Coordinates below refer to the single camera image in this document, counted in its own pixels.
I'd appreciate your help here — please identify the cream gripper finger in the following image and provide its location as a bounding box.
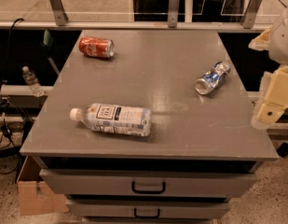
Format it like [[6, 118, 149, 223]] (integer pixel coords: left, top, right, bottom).
[[251, 64, 288, 130], [248, 27, 271, 51]]

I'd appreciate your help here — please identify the blue silver redbull can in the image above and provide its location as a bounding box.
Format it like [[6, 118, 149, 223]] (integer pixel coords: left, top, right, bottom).
[[195, 62, 231, 95]]

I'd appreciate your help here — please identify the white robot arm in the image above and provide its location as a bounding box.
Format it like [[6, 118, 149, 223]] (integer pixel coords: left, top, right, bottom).
[[249, 8, 288, 130]]

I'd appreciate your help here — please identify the red coke can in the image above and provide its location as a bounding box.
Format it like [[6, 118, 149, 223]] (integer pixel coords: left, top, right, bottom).
[[78, 36, 115, 59]]

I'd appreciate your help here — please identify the grey drawer cabinet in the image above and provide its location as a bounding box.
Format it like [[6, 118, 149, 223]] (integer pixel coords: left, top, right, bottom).
[[21, 30, 277, 224]]

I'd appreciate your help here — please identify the clear labelled water bottle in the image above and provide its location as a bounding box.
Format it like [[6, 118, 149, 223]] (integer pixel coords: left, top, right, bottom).
[[70, 103, 152, 137]]

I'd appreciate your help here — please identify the grey drawer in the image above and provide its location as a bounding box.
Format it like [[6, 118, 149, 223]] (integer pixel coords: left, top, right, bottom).
[[66, 200, 229, 219], [40, 169, 256, 198]]

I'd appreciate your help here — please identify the small water bottle on ledge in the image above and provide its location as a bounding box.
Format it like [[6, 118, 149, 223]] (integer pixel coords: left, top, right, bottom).
[[22, 66, 44, 97]]

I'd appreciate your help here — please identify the top grey drawer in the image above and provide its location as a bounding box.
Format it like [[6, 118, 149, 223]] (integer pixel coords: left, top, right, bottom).
[[40, 169, 256, 198]]

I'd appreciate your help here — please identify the cardboard box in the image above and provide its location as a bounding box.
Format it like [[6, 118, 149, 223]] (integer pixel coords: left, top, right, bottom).
[[17, 157, 69, 216]]

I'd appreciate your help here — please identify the right metal bracket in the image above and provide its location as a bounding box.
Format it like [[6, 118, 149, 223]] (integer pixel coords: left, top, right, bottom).
[[240, 0, 263, 29]]

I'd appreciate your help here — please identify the metal bracket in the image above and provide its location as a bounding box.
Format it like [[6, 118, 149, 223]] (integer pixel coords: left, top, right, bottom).
[[49, 0, 68, 26], [168, 0, 180, 28], [240, 0, 263, 29]]

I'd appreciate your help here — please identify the middle metal bracket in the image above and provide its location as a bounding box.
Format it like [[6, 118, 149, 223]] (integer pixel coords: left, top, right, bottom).
[[168, 0, 180, 28]]

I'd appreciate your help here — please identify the left metal bracket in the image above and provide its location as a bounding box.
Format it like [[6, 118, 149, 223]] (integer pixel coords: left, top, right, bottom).
[[49, 0, 68, 26]]

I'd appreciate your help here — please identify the green handled tool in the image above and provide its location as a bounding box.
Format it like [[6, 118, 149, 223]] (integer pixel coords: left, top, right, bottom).
[[40, 29, 60, 75]]

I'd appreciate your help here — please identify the black cable left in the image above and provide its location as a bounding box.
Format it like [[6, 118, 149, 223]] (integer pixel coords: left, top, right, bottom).
[[0, 17, 25, 161]]

